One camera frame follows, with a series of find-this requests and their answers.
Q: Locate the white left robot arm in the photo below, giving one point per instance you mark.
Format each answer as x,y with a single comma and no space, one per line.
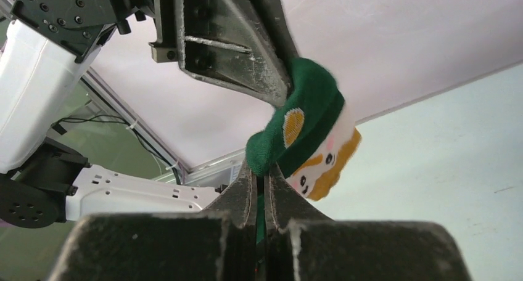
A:
42,181

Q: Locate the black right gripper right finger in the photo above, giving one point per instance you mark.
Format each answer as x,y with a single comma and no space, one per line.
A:
283,203

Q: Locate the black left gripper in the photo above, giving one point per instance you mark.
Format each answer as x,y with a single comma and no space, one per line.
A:
80,26

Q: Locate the dark green sock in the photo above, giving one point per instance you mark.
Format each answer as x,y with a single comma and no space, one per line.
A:
311,137

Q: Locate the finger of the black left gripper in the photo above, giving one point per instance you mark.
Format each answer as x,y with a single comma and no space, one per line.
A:
273,18
221,42

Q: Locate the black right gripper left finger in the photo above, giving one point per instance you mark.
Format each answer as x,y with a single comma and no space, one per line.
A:
238,202

